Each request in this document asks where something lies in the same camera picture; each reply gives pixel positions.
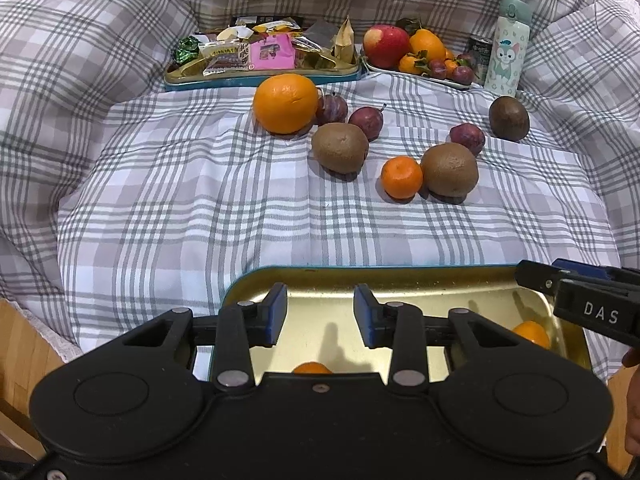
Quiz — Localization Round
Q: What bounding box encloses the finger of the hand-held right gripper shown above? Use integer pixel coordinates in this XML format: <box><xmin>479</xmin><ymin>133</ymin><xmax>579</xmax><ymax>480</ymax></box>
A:
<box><xmin>515</xmin><ymin>260</ymin><xmax>569</xmax><ymax>295</ymax></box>
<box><xmin>552</xmin><ymin>258</ymin><xmax>614</xmax><ymax>281</ymax></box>

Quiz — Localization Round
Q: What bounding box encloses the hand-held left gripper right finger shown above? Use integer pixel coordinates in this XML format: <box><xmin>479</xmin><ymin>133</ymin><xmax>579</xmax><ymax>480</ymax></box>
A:
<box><xmin>353</xmin><ymin>284</ymin><xmax>521</xmax><ymax>395</ymax></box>

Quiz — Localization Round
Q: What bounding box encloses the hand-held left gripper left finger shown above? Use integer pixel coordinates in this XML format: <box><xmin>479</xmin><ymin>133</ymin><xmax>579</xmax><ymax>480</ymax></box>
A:
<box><xmin>122</xmin><ymin>282</ymin><xmax>288</xmax><ymax>393</ymax></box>

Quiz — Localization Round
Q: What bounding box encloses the gold metal tray teal rim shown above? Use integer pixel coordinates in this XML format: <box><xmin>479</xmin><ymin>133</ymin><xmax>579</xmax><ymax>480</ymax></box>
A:
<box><xmin>209</xmin><ymin>264</ymin><xmax>593</xmax><ymax>386</ymax></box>

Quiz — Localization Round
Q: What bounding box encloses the large orange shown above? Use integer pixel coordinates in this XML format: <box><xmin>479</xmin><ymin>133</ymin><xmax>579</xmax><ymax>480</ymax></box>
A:
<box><xmin>252</xmin><ymin>74</ymin><xmax>320</xmax><ymax>135</ymax></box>

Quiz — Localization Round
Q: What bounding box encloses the grey plaid blanket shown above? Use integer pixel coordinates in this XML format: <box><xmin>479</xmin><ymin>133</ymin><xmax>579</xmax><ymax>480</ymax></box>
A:
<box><xmin>0</xmin><ymin>0</ymin><xmax>640</xmax><ymax>376</ymax></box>

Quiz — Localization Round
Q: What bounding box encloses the dark brown kiwi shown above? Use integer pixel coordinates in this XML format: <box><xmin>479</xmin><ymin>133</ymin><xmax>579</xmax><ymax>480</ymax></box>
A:
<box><xmin>488</xmin><ymin>95</ymin><xmax>530</xmax><ymax>141</ymax></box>

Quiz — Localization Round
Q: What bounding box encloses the purple plum with stem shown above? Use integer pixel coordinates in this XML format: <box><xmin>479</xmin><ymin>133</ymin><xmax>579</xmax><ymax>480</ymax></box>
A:
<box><xmin>348</xmin><ymin>104</ymin><xmax>387</xmax><ymax>142</ymax></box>

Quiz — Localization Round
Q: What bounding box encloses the dark drink can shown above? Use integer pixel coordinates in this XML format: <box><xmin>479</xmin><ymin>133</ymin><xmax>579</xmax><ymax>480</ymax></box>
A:
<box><xmin>468</xmin><ymin>34</ymin><xmax>496</xmax><ymax>86</ymax></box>

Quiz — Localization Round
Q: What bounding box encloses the white mint cartoon bottle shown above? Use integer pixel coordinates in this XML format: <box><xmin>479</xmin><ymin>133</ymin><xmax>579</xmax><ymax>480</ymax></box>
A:
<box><xmin>484</xmin><ymin>0</ymin><xmax>531</xmax><ymax>97</ymax></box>

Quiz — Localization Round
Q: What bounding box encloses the teal tin of snacks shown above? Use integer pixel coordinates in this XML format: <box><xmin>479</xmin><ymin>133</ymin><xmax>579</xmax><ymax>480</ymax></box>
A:
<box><xmin>164</xmin><ymin>52</ymin><xmax>362</xmax><ymax>92</ymax></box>

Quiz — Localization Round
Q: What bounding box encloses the small persimmon with leaves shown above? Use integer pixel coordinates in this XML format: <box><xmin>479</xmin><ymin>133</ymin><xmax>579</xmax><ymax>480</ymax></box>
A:
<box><xmin>398</xmin><ymin>51</ymin><xmax>430</xmax><ymax>76</ymax></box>

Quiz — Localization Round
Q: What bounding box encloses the white fruit plate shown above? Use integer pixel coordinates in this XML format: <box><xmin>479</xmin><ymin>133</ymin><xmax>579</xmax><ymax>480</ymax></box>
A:
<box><xmin>361</xmin><ymin>52</ymin><xmax>473</xmax><ymax>91</ymax></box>

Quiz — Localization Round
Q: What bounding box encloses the oval orange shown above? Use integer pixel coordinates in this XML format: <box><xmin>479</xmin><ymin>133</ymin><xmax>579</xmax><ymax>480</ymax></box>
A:
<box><xmin>409</xmin><ymin>29</ymin><xmax>447</xmax><ymax>63</ymax></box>

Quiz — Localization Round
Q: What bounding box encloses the brown wrapped snack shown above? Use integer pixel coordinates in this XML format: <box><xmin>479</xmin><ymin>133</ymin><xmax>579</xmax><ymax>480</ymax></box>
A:
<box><xmin>202</xmin><ymin>55</ymin><xmax>251</xmax><ymax>77</ymax></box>

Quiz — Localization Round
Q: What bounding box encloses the pink snack packet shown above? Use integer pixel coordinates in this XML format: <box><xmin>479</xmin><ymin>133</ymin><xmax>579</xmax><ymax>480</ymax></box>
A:
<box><xmin>248</xmin><ymin>34</ymin><xmax>297</xmax><ymax>72</ymax></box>

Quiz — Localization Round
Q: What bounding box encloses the yellow label snack packet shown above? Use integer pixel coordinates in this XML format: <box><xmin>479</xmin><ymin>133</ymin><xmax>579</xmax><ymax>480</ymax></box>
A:
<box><xmin>199</xmin><ymin>42</ymin><xmax>241</xmax><ymax>59</ymax></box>

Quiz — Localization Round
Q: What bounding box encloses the red apple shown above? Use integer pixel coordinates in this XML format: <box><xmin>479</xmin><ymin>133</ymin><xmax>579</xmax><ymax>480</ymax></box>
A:
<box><xmin>363</xmin><ymin>24</ymin><xmax>411</xmax><ymax>70</ymax></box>

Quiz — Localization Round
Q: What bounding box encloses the kraft paper packet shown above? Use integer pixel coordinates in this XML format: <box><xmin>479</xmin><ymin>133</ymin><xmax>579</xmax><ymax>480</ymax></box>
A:
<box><xmin>334</xmin><ymin>16</ymin><xmax>357</xmax><ymax>63</ymax></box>

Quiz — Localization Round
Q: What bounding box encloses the green foil candy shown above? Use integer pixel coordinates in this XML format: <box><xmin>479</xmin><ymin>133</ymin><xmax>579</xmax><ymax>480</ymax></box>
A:
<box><xmin>173</xmin><ymin>36</ymin><xmax>202</xmax><ymax>66</ymax></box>

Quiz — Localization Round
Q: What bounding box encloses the grey foil packet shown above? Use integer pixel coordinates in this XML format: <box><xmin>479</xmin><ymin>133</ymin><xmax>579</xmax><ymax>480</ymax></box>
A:
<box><xmin>302</xmin><ymin>19</ymin><xmax>336</xmax><ymax>51</ymax></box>

